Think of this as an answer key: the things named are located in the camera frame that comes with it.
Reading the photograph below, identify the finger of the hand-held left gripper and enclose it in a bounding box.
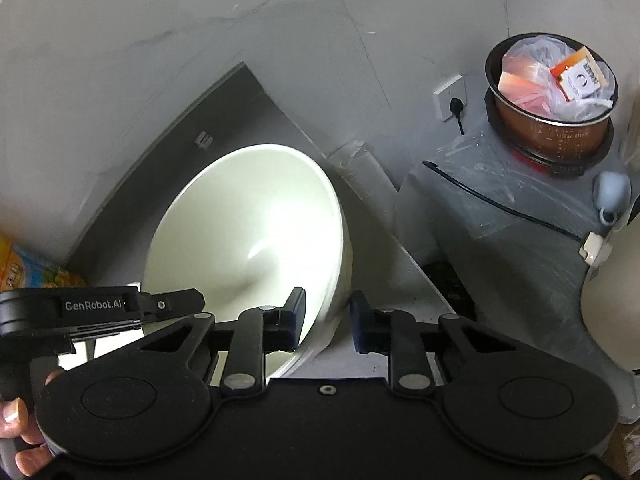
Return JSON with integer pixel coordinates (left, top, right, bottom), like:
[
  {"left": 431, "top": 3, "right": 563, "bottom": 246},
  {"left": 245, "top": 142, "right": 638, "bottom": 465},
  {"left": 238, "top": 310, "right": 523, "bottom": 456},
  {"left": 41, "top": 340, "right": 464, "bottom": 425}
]
[{"left": 137, "top": 287, "right": 206, "bottom": 324}]

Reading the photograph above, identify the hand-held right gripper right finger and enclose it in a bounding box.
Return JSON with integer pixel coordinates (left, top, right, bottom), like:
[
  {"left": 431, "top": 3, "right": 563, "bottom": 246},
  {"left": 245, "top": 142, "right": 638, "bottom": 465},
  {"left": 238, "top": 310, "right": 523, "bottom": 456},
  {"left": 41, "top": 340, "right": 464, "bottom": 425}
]
[{"left": 350, "top": 291, "right": 531, "bottom": 395}]

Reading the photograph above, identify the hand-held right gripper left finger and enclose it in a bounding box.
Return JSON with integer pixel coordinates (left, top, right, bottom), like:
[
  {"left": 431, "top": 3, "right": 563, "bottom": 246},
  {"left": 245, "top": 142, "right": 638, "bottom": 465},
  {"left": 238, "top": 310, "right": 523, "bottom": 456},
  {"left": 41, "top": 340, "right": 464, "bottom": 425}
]
[{"left": 132, "top": 287, "right": 307, "bottom": 394}]

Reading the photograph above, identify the white ceramic bowl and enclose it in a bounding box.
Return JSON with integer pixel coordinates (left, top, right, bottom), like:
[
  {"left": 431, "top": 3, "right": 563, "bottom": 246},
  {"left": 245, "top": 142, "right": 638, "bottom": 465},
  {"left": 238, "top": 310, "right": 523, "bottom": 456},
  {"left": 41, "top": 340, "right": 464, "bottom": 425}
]
[{"left": 141, "top": 144, "right": 355, "bottom": 380}]

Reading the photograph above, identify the grey metal shelf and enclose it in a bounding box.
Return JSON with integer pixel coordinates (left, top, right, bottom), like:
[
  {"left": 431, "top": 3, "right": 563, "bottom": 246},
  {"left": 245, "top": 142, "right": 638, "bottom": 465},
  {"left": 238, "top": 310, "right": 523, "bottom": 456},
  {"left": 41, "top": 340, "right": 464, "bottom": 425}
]
[{"left": 65, "top": 61, "right": 471, "bottom": 381}]

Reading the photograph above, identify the person's left hand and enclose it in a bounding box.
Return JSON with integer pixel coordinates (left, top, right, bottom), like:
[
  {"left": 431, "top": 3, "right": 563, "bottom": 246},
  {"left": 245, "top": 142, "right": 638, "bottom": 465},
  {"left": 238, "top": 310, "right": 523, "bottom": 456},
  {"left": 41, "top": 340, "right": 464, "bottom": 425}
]
[{"left": 0, "top": 369, "right": 66, "bottom": 478}]

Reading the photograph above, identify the yellow snack packet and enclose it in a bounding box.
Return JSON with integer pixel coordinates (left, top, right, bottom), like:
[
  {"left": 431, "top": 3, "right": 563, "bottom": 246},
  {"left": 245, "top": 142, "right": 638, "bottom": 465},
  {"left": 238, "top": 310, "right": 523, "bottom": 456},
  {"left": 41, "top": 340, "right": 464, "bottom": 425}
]
[{"left": 0, "top": 232, "right": 87, "bottom": 292}]

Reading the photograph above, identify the plastic-covered grey appliance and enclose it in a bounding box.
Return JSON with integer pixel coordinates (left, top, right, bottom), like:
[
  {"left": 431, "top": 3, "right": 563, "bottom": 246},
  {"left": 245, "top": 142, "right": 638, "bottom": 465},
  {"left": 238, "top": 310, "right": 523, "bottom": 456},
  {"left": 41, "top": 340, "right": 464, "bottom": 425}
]
[{"left": 395, "top": 115, "right": 640, "bottom": 376}]

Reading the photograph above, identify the black power plug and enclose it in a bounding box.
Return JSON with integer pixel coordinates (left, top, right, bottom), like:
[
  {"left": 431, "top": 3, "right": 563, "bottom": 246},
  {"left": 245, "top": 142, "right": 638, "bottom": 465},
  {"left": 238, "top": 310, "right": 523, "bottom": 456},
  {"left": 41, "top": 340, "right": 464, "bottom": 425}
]
[{"left": 449, "top": 97, "right": 467, "bottom": 136}]

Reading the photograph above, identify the white plug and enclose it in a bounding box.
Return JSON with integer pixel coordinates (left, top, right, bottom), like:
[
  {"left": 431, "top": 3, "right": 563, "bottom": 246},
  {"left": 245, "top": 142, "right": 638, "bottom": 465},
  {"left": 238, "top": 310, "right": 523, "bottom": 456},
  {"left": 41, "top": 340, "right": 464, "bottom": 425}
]
[{"left": 579, "top": 232, "right": 604, "bottom": 267}]

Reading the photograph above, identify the white rice cooker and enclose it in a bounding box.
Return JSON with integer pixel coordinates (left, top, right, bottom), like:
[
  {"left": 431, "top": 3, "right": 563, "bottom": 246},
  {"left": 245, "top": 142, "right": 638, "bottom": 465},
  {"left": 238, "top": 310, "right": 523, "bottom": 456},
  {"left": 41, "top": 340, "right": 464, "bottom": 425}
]
[{"left": 580, "top": 210, "right": 640, "bottom": 376}]

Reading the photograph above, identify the copper inner pot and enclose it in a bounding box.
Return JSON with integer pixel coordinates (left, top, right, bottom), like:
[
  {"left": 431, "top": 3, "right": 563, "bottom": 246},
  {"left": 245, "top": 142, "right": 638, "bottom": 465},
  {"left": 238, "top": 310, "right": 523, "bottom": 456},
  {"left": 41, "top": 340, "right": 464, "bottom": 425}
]
[{"left": 484, "top": 34, "right": 619, "bottom": 158}]

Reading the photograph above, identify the light blue cup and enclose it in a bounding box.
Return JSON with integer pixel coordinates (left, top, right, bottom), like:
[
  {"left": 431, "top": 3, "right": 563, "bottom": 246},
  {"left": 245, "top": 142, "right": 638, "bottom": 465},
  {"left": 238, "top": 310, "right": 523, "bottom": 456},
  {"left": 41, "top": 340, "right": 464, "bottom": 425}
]
[{"left": 592, "top": 171, "right": 632, "bottom": 225}]

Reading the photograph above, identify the cardboard box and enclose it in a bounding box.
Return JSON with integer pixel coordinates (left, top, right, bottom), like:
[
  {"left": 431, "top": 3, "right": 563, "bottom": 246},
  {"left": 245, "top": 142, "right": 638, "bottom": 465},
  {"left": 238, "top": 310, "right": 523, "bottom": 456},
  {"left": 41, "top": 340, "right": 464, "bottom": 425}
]
[{"left": 602, "top": 410, "right": 640, "bottom": 480}]

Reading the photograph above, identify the clear plastic bag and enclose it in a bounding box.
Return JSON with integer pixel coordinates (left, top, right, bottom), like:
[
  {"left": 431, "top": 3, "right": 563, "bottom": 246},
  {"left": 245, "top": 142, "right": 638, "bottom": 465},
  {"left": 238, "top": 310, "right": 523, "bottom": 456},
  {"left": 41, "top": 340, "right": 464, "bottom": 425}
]
[{"left": 500, "top": 35, "right": 617, "bottom": 122}]

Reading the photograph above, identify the orange paper packet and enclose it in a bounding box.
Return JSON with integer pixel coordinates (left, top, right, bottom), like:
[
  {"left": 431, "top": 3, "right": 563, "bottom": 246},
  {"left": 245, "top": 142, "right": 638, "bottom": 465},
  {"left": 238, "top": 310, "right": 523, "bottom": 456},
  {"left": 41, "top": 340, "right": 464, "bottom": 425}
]
[{"left": 550, "top": 46, "right": 614, "bottom": 106}]

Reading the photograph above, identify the black power cable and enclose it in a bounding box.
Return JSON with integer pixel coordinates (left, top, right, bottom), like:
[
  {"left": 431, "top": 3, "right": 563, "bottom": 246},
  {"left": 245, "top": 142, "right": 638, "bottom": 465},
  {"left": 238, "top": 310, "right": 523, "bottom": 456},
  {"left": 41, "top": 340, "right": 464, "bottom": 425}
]
[{"left": 422, "top": 160, "right": 586, "bottom": 241}]

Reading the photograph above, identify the white wall socket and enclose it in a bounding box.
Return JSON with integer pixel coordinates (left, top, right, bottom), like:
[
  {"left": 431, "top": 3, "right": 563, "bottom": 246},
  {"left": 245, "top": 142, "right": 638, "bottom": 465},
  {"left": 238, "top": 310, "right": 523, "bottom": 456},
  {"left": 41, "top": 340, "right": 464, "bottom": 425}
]
[{"left": 433, "top": 75, "right": 467, "bottom": 122}]

